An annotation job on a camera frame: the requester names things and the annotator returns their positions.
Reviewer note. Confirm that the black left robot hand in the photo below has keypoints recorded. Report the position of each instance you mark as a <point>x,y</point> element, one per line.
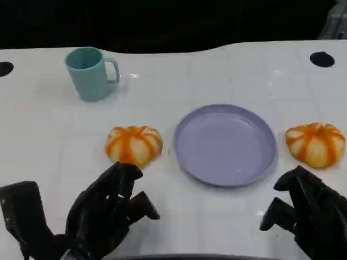
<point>95,205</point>

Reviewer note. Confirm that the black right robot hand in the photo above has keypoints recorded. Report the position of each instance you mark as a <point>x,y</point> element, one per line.
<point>317,205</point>

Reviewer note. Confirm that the orange and white bread roll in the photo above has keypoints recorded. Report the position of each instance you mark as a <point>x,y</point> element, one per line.
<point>315,145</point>
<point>134,145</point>

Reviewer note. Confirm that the lilac plate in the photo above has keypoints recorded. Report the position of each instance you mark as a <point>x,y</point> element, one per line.
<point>225,146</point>

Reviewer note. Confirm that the pale green mug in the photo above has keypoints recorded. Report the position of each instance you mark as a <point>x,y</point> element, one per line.
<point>88,75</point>

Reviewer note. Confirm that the grey background equipment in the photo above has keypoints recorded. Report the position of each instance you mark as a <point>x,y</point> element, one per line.
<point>334,21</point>

